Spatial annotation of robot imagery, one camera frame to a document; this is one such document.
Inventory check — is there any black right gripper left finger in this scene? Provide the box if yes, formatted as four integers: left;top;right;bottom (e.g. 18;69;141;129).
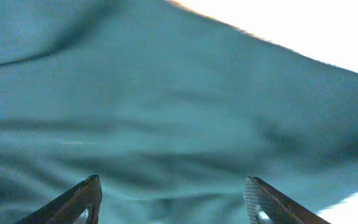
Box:
15;175;102;224

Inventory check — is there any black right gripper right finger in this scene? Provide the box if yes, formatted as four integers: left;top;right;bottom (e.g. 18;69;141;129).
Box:
244;176;330;224

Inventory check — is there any dark teal t-shirt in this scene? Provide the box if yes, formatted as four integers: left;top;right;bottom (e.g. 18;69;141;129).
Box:
0;1;358;223

